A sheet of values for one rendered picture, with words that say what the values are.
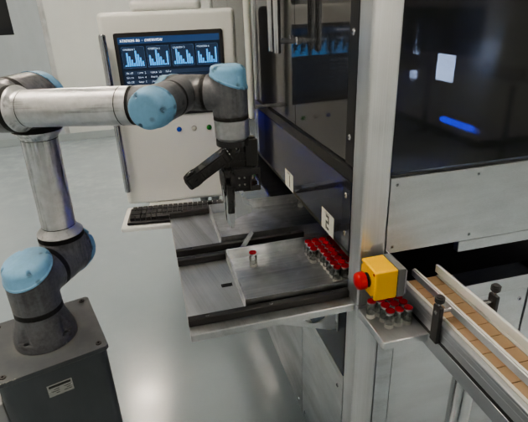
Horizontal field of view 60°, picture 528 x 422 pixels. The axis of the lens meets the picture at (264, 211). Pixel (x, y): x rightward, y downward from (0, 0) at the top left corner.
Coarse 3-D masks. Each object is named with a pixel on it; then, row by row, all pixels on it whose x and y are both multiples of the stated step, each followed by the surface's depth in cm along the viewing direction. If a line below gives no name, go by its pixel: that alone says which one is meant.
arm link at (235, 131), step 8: (248, 120) 98; (216, 128) 97; (224, 128) 95; (232, 128) 95; (240, 128) 96; (248, 128) 98; (216, 136) 98; (224, 136) 96; (232, 136) 96; (240, 136) 96
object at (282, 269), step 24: (288, 240) 137; (240, 264) 132; (264, 264) 131; (288, 264) 131; (312, 264) 130; (240, 288) 116; (264, 288) 120; (288, 288) 120; (312, 288) 114; (336, 288) 116
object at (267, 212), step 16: (224, 208) 165; (256, 208) 167; (272, 208) 166; (288, 208) 166; (304, 208) 165; (224, 224) 156; (240, 224) 155; (256, 224) 155; (272, 224) 154; (288, 224) 154; (304, 224) 146; (224, 240) 141
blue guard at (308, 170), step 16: (256, 112) 185; (256, 128) 189; (272, 128) 165; (272, 144) 168; (288, 144) 148; (272, 160) 171; (288, 160) 151; (304, 160) 135; (320, 160) 122; (304, 176) 137; (320, 176) 124; (336, 176) 113; (304, 192) 139; (320, 192) 125; (336, 192) 114; (320, 208) 127; (336, 208) 116; (336, 224) 117
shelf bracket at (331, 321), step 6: (324, 318) 125; (330, 318) 126; (336, 318) 126; (282, 324) 122; (288, 324) 123; (294, 324) 123; (300, 324) 124; (306, 324) 124; (312, 324) 125; (318, 324) 125; (324, 324) 126; (330, 324) 126; (336, 324) 126
